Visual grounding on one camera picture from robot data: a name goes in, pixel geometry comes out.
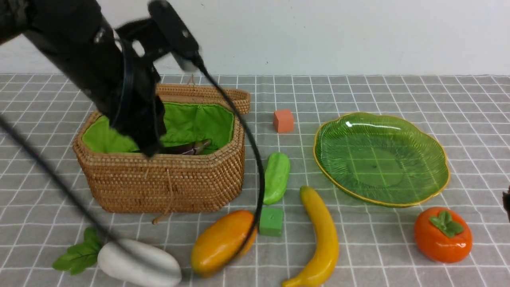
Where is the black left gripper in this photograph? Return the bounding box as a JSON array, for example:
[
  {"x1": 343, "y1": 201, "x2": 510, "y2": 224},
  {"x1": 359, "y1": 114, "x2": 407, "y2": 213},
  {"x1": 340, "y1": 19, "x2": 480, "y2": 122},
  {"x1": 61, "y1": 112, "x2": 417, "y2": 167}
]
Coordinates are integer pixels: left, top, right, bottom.
[{"x1": 110, "y1": 39, "x2": 166, "y2": 158}]

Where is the purple eggplant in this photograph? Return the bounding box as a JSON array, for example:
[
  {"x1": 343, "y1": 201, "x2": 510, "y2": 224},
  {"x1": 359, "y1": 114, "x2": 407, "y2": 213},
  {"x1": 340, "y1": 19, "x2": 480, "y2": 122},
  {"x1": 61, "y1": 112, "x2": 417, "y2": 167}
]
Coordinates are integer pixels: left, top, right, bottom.
[{"x1": 160, "y1": 139, "x2": 211, "y2": 155}]

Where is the white radish with leaves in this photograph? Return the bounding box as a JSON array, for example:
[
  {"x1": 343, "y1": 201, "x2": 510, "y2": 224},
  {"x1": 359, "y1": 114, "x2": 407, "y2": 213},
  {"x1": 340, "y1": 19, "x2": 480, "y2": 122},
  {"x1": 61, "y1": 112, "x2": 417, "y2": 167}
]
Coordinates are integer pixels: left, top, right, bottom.
[{"x1": 52, "y1": 227, "x2": 182, "y2": 287}]

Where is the green cucumber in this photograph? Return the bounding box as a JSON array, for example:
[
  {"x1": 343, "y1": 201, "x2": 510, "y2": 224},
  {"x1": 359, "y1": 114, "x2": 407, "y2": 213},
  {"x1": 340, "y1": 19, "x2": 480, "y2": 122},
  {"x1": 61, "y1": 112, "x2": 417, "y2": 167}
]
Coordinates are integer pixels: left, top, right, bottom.
[{"x1": 263, "y1": 152, "x2": 291, "y2": 205}]

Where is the orange yellow mango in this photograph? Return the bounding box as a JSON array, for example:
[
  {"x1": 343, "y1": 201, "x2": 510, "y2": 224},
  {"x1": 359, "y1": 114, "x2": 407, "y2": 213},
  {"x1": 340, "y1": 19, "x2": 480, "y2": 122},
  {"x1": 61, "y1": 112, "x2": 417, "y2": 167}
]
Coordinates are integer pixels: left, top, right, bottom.
[{"x1": 190, "y1": 210, "x2": 254, "y2": 277}]

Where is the yellow banana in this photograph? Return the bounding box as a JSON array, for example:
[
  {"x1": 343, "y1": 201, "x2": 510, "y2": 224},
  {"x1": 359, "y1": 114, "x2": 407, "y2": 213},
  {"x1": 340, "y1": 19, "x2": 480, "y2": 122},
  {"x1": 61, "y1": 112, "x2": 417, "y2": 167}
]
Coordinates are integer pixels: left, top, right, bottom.
[{"x1": 281, "y1": 186, "x2": 339, "y2": 287}]

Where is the orange persimmon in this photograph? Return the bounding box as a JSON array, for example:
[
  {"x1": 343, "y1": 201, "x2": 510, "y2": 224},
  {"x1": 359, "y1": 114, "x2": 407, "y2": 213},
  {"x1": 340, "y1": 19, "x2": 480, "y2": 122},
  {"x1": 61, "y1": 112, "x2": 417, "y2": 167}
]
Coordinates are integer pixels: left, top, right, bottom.
[{"x1": 414, "y1": 207, "x2": 473, "y2": 263}]

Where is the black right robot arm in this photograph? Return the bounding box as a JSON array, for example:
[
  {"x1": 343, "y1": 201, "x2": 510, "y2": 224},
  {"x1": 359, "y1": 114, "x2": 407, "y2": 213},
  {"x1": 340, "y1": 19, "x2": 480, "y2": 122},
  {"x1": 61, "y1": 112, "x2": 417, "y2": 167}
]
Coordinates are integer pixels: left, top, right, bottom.
[{"x1": 502, "y1": 187, "x2": 510, "y2": 221}]

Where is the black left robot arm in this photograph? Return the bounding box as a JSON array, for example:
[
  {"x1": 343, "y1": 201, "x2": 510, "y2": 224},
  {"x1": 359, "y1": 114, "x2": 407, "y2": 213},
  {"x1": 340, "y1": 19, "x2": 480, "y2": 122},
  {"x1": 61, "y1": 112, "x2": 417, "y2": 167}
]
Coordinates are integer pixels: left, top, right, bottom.
[{"x1": 1, "y1": 0, "x2": 166, "y2": 157}]

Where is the woven rattan basket lid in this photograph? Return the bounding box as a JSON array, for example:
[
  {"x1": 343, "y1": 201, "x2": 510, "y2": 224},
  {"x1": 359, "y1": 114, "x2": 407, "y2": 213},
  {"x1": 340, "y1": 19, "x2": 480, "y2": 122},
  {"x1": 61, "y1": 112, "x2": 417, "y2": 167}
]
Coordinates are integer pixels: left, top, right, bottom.
[{"x1": 156, "y1": 84, "x2": 251, "y2": 114}]

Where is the woven rattan basket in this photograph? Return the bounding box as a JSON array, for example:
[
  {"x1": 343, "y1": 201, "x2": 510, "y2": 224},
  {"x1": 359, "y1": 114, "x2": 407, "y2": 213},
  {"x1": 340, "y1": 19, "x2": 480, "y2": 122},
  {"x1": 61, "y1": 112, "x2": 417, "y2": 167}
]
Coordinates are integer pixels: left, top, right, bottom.
[{"x1": 73, "y1": 111, "x2": 245, "y2": 214}]

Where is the orange foam cube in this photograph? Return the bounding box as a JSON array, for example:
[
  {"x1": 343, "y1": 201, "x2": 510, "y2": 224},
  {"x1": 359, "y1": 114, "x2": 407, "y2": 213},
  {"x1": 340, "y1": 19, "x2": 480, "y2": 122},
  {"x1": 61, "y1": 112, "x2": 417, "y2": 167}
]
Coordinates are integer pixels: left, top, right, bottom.
[{"x1": 273, "y1": 109, "x2": 294, "y2": 133}]

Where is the green foam cube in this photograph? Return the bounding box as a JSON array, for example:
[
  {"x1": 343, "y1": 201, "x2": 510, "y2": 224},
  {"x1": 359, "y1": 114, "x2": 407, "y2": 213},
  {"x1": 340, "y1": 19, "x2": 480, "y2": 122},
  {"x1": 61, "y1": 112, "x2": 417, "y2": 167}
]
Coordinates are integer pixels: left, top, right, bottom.
[{"x1": 258, "y1": 206, "x2": 284, "y2": 237}]

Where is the green glass leaf plate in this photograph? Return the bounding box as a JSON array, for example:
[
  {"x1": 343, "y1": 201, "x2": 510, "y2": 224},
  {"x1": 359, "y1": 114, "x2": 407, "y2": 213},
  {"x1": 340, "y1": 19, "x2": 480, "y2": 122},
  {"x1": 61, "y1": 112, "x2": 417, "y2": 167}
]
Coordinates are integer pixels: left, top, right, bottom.
[{"x1": 313, "y1": 112, "x2": 451, "y2": 208}]

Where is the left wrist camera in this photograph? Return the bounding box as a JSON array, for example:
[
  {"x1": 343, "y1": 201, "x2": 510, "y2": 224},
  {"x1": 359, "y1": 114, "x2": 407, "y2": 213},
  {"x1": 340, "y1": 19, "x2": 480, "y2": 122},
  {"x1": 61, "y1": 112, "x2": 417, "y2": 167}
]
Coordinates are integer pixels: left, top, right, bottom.
[{"x1": 116, "y1": 0, "x2": 204, "y2": 72}]

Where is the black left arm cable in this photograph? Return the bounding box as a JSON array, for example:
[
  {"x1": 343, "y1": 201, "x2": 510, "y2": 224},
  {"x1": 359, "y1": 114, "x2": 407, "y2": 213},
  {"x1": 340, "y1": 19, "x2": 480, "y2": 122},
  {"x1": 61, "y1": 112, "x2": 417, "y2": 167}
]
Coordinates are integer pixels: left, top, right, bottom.
[{"x1": 0, "y1": 64, "x2": 266, "y2": 275}]

